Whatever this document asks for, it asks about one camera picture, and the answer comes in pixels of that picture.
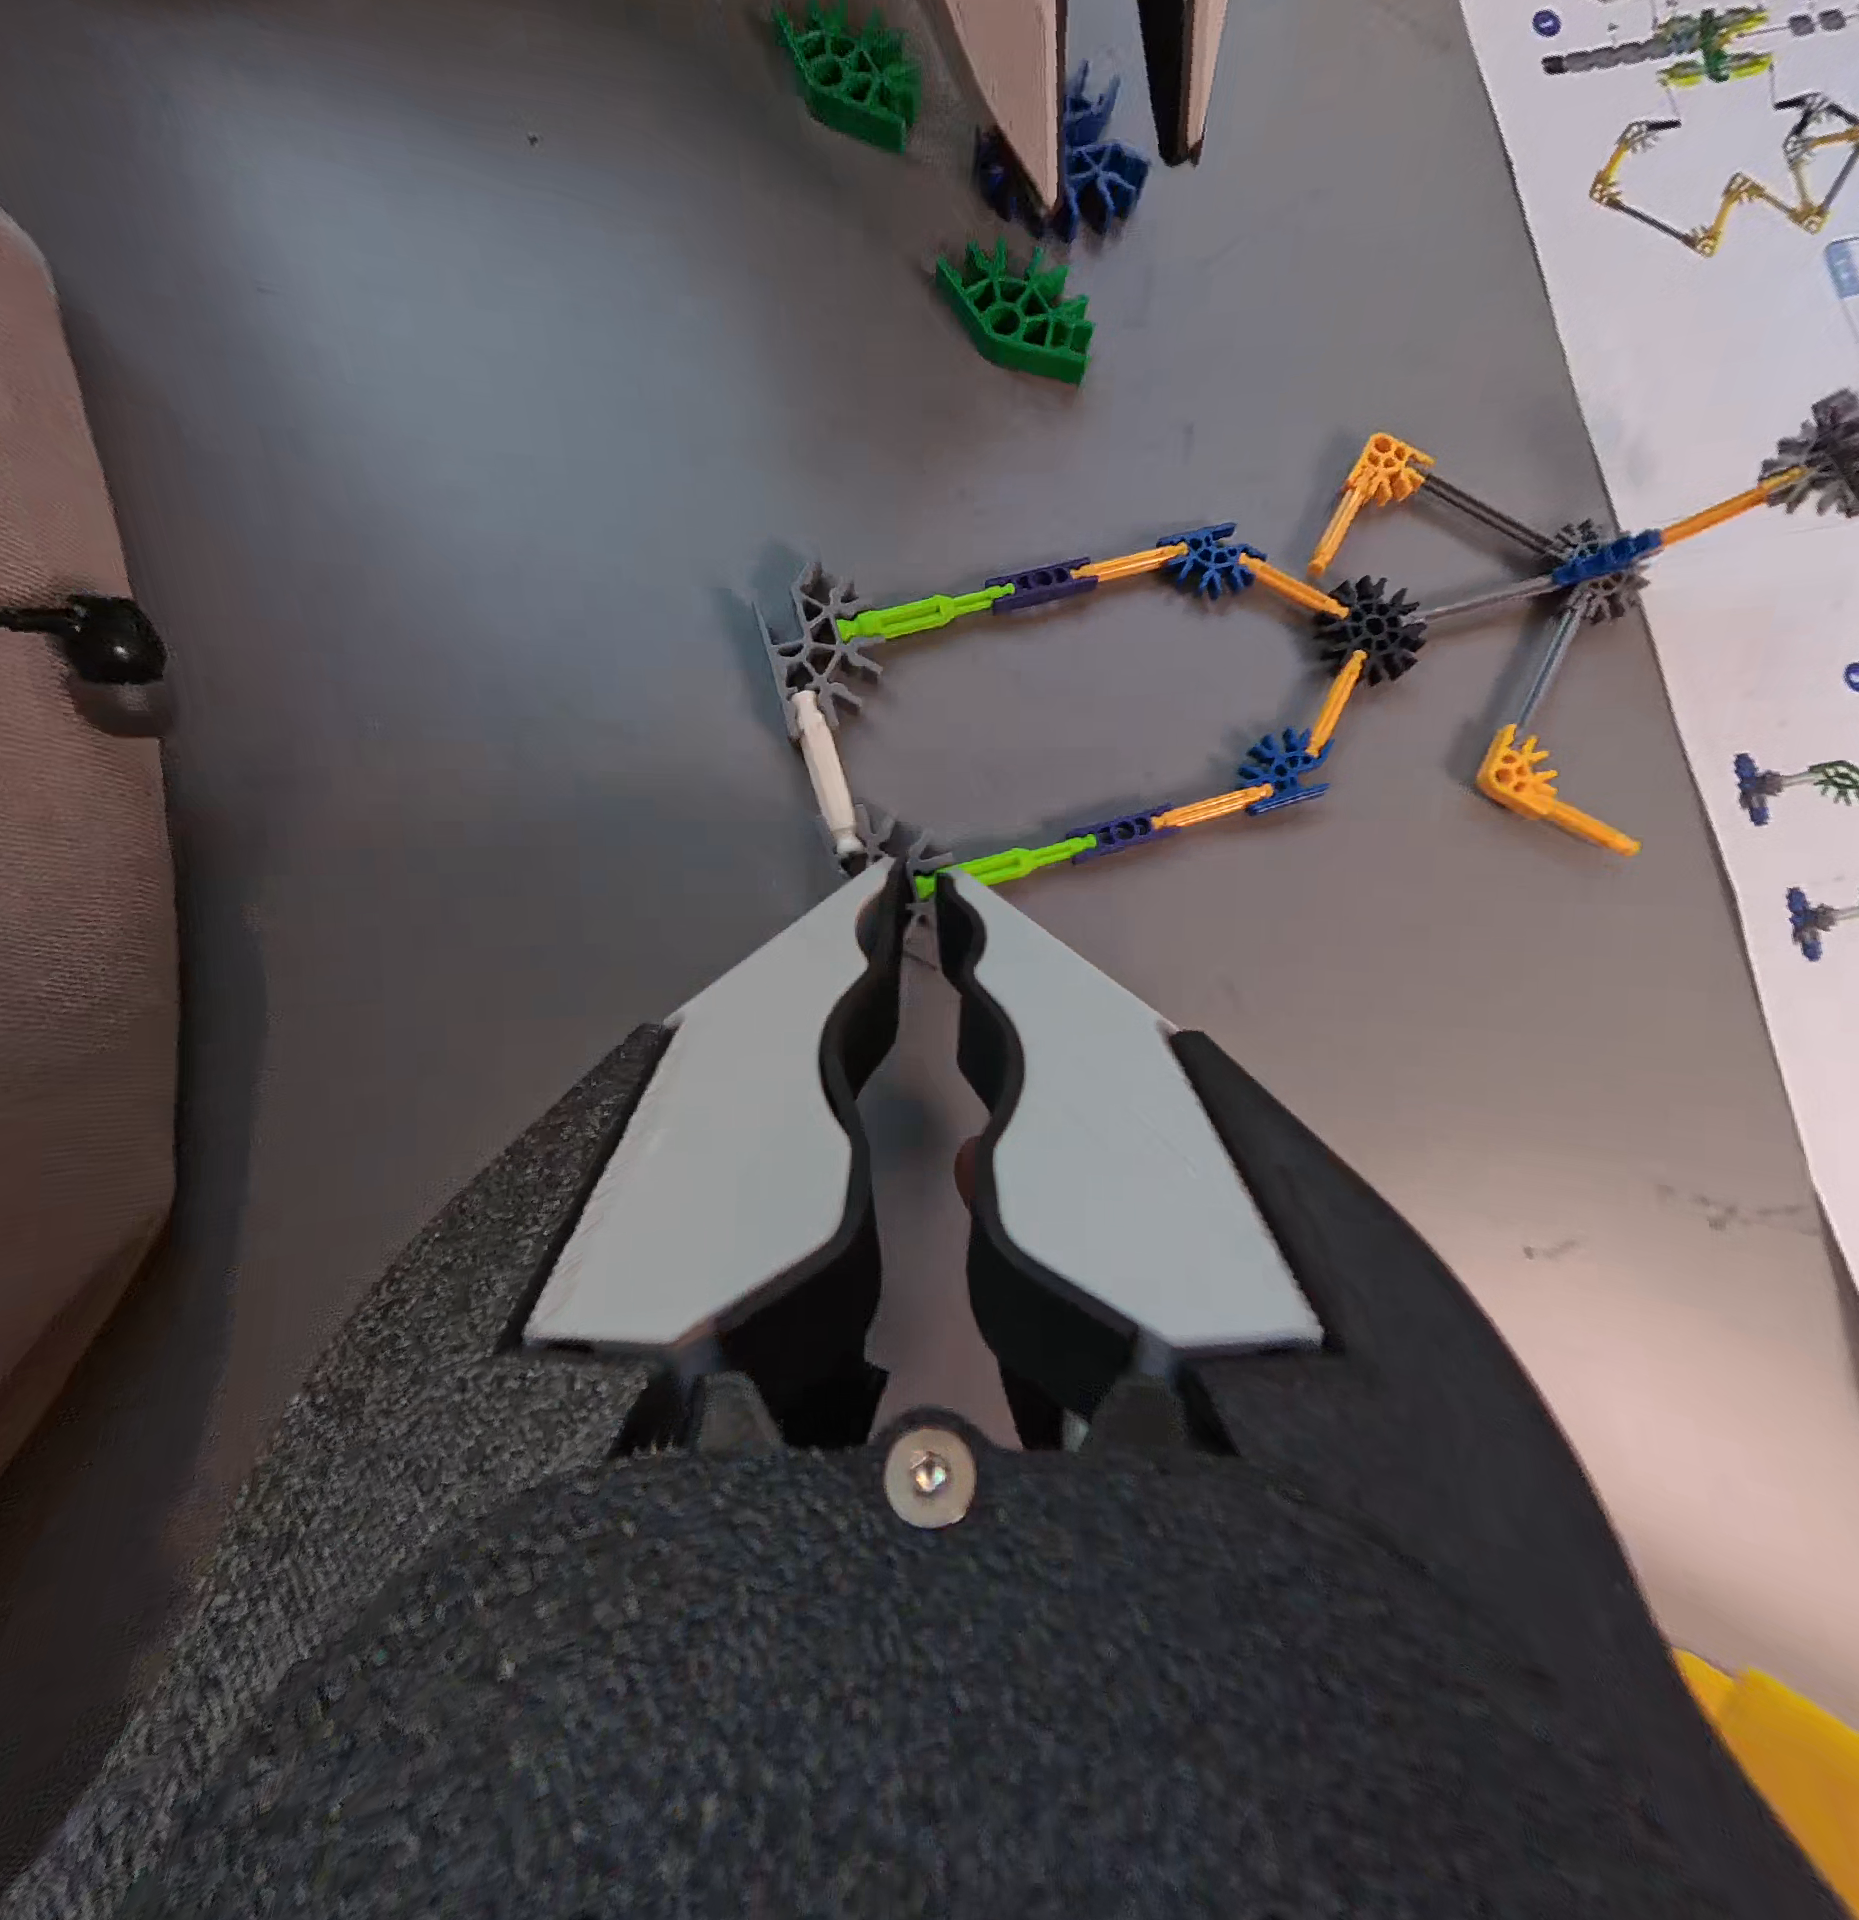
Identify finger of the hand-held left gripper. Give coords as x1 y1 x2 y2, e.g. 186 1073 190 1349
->
936 0 1073 222
1138 0 1234 171

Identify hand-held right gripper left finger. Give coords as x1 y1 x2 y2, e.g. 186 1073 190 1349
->
524 863 911 1443

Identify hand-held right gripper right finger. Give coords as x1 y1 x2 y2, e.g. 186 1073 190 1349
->
934 873 1323 1443

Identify blue snowflake connector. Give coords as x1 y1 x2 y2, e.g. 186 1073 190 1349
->
975 59 1153 245

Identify green fan connector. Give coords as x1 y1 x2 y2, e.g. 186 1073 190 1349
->
773 0 924 155
934 240 1097 387

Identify light green toy rod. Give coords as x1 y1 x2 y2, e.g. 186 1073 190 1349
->
914 835 1099 904
838 586 1018 643

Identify grey snowflake connector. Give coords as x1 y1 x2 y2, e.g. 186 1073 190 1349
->
848 802 956 928
755 562 886 735

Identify white toy rod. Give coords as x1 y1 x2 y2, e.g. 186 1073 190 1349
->
785 694 865 876

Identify multicolour rod and connector assembly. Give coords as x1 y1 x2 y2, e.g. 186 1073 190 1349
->
990 434 1665 867

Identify yellow plastic bin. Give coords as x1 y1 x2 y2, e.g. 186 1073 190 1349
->
1672 1648 1859 1920

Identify white toy instruction sheet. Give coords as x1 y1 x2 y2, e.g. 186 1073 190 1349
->
1460 0 1859 1352

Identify person's torso in beige sweater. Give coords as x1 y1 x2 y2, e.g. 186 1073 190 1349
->
0 171 180 1516

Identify black drawstring with toggle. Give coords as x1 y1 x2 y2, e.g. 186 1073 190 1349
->
0 596 171 739

